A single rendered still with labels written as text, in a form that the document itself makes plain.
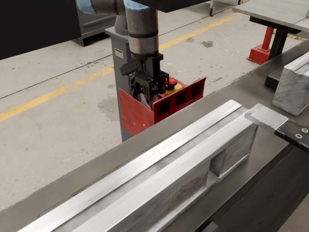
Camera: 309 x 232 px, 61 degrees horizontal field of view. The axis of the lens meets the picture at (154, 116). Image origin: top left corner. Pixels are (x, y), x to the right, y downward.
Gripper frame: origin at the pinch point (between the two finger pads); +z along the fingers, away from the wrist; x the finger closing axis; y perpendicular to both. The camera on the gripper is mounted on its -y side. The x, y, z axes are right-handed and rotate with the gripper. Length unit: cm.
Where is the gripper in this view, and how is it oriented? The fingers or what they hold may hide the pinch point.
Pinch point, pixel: (145, 111)
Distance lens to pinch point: 80.3
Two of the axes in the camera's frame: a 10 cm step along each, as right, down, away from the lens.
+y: 6.5, 4.0, -6.4
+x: 7.6, -4.1, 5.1
